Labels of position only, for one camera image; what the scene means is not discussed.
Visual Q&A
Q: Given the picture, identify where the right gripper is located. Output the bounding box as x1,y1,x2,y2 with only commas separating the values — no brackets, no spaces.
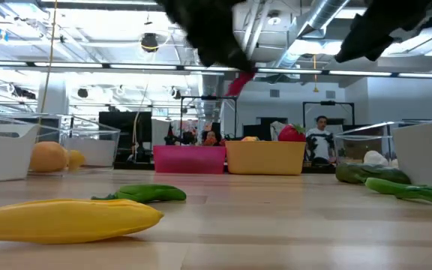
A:
334,0,432,64

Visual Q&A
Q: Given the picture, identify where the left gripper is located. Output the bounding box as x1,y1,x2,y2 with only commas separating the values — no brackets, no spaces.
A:
155,0,257,73

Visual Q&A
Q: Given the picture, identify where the red toy chili pepper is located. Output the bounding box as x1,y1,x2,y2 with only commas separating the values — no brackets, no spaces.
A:
225,70,257,97

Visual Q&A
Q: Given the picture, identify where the dark green toy cucumber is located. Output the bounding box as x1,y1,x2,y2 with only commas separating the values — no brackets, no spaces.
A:
334,162,413,185

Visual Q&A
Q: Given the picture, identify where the green toy bok choy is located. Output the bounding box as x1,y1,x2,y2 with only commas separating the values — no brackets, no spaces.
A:
364,176,432,209

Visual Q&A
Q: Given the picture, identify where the green toy chili pepper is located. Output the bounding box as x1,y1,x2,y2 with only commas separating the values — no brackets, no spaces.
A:
91,183,187,205

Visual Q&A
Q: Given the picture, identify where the yellow toy lemon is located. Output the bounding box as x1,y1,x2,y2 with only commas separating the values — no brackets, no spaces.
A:
67,148,87,172

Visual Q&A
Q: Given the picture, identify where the orange toy fruit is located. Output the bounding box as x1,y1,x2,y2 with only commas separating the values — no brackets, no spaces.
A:
28,141,70,173

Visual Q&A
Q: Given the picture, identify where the yellow squash toy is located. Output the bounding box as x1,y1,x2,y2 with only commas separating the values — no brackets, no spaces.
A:
0,198,164,245

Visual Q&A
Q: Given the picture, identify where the white floral curtain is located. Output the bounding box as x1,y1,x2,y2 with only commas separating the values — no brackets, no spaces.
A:
170,118,221,146

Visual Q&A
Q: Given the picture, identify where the black monitor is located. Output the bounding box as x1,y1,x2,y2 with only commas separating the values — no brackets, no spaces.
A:
242,116,273,142

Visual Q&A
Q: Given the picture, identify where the person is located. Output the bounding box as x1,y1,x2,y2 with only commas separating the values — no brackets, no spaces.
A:
305,115,337,166
202,130,221,147

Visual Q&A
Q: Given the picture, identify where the white bag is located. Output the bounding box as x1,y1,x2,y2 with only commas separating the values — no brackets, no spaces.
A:
270,120,284,142

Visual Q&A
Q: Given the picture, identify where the clear plastic bin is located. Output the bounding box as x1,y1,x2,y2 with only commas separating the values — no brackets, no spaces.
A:
332,120,432,174
0,110,122,173

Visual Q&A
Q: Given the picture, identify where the pink plastic basket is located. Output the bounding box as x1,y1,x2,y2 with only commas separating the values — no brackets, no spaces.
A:
152,145,227,175

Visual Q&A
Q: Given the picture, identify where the yellow plastic basket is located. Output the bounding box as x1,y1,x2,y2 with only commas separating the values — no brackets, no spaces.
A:
225,140,307,176

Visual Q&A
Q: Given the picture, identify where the black background equipment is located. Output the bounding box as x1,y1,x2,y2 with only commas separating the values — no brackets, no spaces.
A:
306,133,335,166

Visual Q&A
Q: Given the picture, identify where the white plastic bin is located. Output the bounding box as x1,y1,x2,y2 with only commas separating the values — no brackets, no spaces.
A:
0,122,39,185
391,119,432,188

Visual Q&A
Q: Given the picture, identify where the black cabinet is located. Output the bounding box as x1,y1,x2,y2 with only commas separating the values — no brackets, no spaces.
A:
98,111,153,170

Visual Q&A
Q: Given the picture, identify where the overhead light bar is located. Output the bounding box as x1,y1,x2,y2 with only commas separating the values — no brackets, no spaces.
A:
0,59,432,80

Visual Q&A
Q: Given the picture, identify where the silver spiral ventilation duct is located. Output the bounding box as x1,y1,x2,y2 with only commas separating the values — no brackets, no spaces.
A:
200,73,223,121

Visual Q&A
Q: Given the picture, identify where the black frame stand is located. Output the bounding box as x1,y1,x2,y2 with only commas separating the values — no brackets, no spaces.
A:
301,100,356,142

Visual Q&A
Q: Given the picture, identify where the black overhead camera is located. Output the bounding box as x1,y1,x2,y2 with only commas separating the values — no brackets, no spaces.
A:
140,32,160,53

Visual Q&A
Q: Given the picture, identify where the yellow hanging cable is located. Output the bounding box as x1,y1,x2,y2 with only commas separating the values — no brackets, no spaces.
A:
131,73,153,161
35,0,59,143

